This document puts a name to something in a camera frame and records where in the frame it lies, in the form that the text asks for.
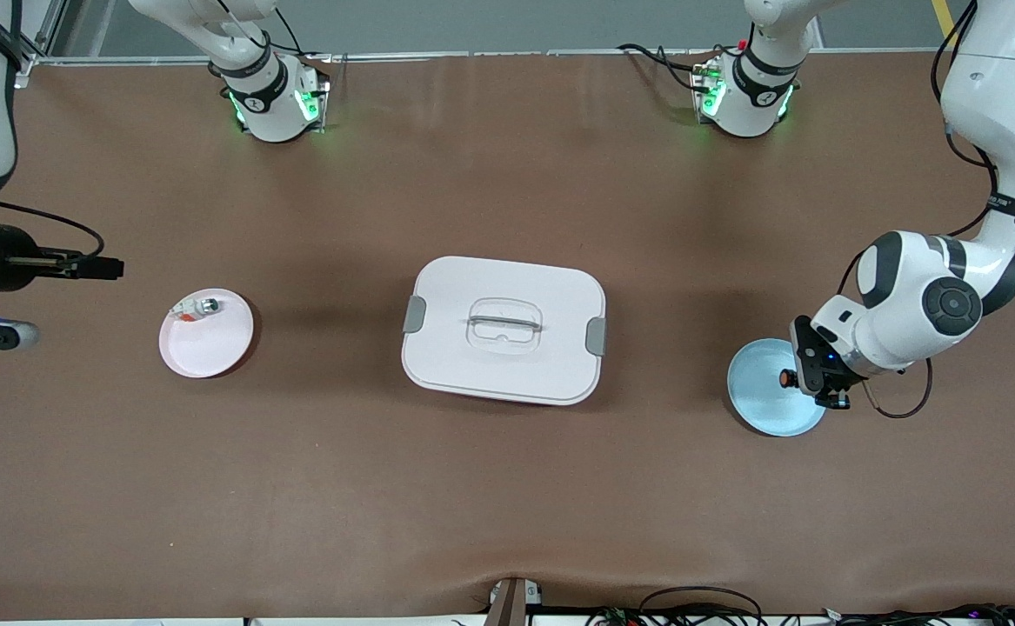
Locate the brown camera mount post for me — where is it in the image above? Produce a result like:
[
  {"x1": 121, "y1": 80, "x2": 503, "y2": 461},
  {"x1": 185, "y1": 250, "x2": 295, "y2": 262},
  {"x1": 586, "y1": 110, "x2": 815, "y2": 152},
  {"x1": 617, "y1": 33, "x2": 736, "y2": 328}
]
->
[{"x1": 483, "y1": 576, "x2": 544, "y2": 626}]

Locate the light blue round plate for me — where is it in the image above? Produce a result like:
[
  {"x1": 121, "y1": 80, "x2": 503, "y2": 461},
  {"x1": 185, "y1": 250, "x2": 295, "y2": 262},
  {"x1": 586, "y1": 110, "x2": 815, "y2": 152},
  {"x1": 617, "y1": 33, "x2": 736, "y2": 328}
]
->
[{"x1": 726, "y1": 338, "x2": 829, "y2": 437}]

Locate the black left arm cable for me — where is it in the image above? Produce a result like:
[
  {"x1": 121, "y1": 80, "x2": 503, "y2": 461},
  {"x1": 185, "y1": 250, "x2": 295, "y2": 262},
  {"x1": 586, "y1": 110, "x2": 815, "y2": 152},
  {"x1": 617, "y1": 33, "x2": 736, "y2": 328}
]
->
[{"x1": 836, "y1": 0, "x2": 1015, "y2": 420}]

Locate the silver white switch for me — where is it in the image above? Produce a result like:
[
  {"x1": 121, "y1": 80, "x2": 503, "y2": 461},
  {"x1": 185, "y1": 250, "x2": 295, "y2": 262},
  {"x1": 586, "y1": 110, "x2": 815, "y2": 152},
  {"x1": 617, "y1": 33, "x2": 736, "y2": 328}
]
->
[{"x1": 170, "y1": 296, "x2": 221, "y2": 324}]

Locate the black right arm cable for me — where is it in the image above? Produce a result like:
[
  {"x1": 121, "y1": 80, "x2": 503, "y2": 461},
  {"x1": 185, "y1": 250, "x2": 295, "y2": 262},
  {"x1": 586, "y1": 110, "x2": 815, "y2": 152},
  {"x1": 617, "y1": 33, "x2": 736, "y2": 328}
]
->
[{"x1": 0, "y1": 198, "x2": 106, "y2": 260}]

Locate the aluminium table edge rail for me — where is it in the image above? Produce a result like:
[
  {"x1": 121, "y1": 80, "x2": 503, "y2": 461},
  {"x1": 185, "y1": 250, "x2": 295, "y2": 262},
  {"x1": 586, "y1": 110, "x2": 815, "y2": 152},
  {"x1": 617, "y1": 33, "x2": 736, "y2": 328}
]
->
[{"x1": 37, "y1": 49, "x2": 960, "y2": 66}]

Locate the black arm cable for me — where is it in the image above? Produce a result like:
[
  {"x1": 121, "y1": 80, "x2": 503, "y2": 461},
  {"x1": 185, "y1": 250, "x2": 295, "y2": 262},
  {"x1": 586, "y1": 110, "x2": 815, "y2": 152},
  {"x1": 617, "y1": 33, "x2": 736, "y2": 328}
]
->
[
  {"x1": 0, "y1": 198, "x2": 106, "y2": 260},
  {"x1": 836, "y1": 0, "x2": 1015, "y2": 420}
]

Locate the brown table mat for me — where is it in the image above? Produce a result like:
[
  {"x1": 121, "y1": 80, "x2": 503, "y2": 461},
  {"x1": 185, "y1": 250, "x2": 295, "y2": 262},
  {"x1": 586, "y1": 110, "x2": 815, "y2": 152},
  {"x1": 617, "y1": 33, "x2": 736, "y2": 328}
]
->
[{"x1": 0, "y1": 50, "x2": 1015, "y2": 620}]

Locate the aluminium frame post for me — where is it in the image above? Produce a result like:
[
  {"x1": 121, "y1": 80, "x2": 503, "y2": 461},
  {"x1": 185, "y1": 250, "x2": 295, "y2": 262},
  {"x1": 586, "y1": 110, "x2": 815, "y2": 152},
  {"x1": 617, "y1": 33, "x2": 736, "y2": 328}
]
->
[{"x1": 16, "y1": 0, "x2": 69, "y2": 88}]

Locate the black base cable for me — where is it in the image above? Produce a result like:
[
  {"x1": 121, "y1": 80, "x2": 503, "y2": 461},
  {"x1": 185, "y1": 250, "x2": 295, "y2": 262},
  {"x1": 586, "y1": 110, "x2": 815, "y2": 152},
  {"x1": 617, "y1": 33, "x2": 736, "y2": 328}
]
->
[
  {"x1": 616, "y1": 42, "x2": 717, "y2": 95},
  {"x1": 272, "y1": 7, "x2": 334, "y2": 88}
]

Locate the pink round plate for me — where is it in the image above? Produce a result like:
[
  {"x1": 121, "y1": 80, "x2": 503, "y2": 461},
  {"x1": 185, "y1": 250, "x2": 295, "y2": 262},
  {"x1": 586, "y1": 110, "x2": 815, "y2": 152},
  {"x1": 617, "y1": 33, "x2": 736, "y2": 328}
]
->
[{"x1": 158, "y1": 288, "x2": 255, "y2": 379}]

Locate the white lidded storage box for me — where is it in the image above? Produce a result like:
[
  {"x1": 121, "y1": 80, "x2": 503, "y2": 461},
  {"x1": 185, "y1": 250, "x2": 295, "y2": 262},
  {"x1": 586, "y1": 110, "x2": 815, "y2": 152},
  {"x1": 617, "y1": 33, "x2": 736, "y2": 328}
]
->
[{"x1": 400, "y1": 256, "x2": 608, "y2": 407}]

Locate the black cable bundle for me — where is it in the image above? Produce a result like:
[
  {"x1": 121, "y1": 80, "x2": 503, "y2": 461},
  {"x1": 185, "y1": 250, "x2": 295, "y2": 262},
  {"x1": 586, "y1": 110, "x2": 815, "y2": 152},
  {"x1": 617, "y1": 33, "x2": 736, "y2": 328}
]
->
[{"x1": 820, "y1": 603, "x2": 1015, "y2": 626}]

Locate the black cable loop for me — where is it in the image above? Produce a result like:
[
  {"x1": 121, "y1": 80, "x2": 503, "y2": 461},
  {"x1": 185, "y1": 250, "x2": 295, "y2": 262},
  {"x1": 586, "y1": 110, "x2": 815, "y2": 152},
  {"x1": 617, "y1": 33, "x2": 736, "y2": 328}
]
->
[{"x1": 638, "y1": 587, "x2": 765, "y2": 626}]

